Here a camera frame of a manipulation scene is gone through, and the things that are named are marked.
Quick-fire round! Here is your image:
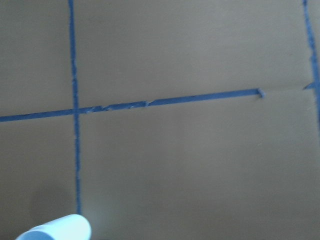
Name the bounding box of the blue cup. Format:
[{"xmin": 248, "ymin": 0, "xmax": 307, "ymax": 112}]
[{"xmin": 16, "ymin": 214, "xmax": 92, "ymax": 240}]

